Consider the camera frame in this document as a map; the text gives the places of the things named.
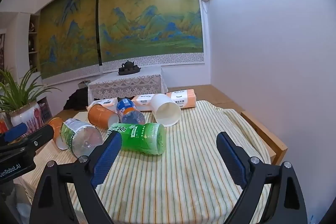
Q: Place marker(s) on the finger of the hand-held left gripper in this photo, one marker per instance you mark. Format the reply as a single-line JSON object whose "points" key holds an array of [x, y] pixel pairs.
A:
{"points": [[15, 133], [39, 138]]}

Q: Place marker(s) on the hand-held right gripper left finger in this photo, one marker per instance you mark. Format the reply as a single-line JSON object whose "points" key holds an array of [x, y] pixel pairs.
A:
{"points": [[103, 165]]}

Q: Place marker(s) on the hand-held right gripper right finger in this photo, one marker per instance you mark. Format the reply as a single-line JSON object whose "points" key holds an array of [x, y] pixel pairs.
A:
{"points": [[233, 161]]}

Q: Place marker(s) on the white paper cup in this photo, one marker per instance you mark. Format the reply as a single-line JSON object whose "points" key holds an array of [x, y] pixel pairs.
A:
{"points": [[166, 111]]}

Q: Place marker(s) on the orange paper cup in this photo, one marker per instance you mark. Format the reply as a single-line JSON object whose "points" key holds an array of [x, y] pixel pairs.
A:
{"points": [[56, 130], [101, 115]]}

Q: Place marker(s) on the white and red plant pot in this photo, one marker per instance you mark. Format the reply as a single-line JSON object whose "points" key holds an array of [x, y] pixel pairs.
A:
{"points": [[26, 117]]}

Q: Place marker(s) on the clear bottle with green label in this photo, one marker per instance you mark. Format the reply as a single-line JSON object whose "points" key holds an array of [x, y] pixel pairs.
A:
{"points": [[78, 138]]}

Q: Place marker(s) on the green potted plant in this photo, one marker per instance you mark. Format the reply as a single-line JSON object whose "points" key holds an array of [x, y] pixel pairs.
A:
{"points": [[18, 90]]}

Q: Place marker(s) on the green tea bottle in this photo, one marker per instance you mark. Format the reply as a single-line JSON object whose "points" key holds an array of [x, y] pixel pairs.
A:
{"points": [[143, 138]]}

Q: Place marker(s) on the black cloth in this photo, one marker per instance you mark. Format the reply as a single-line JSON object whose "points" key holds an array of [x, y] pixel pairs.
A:
{"points": [[76, 100]]}

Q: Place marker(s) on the blue label plastic bottle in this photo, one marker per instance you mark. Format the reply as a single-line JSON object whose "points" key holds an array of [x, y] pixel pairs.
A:
{"points": [[130, 113]]}

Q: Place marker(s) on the orange tissue pack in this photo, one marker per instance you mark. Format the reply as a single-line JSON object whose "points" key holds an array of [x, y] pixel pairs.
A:
{"points": [[103, 102], [183, 98], [141, 103]]}

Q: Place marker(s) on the wooden table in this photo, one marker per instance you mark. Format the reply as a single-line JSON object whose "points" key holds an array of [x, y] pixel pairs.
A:
{"points": [[236, 98]]}

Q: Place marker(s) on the striped tablecloth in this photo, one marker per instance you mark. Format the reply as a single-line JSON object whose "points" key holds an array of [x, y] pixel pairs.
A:
{"points": [[170, 174]]}

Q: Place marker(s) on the small grey box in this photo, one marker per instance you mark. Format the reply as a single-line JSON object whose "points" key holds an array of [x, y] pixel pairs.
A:
{"points": [[84, 84]]}

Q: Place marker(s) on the lace covered side table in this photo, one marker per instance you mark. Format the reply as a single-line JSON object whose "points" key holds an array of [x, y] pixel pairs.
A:
{"points": [[123, 85]]}

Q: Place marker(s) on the dark teapot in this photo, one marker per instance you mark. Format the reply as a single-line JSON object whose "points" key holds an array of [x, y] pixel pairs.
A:
{"points": [[128, 64]]}

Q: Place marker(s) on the narrow landscape painting blind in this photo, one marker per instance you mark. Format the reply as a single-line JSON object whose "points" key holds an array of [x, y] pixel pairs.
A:
{"points": [[68, 35]]}

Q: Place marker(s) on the wide landscape painting blind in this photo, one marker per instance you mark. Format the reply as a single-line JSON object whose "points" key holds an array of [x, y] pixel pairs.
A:
{"points": [[149, 19]]}

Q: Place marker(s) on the wall shelf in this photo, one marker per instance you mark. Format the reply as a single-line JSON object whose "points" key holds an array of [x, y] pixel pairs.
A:
{"points": [[33, 40]]}

